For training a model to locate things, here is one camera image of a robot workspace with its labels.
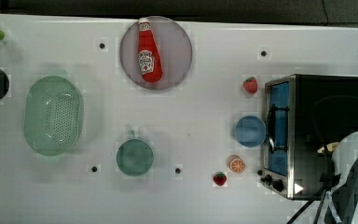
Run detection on green perforated colander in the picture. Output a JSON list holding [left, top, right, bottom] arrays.
[[23, 76, 84, 156]]

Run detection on toy orange slice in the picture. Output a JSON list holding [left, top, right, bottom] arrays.
[[227, 155, 246, 174]]

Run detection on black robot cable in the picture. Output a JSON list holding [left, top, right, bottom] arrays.
[[286, 94, 358, 224]]

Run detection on black floor cable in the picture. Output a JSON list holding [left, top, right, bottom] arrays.
[[321, 0, 330, 26]]

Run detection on grey round plate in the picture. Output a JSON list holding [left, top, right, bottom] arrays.
[[119, 16, 192, 91]]

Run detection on red ketchup bottle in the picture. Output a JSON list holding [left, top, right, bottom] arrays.
[[138, 18, 163, 83]]

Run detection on green cup with handle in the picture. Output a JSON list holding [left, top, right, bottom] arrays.
[[116, 130, 154, 176]]

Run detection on lower toy strawberry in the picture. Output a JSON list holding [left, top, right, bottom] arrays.
[[213, 172, 227, 187]]

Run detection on black steel toaster oven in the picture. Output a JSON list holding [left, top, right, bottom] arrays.
[[261, 74, 358, 201]]

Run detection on toy strawberry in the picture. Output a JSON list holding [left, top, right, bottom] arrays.
[[213, 172, 227, 187], [242, 77, 258, 94]]

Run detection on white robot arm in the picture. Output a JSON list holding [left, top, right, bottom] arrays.
[[312, 132, 358, 224]]

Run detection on upper toy strawberry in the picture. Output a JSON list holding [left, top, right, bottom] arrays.
[[242, 77, 258, 94]]

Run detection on yellow toy banana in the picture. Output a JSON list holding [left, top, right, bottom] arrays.
[[317, 142, 338, 154]]

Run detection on blue round bowl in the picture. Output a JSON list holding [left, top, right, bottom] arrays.
[[233, 116, 267, 147]]

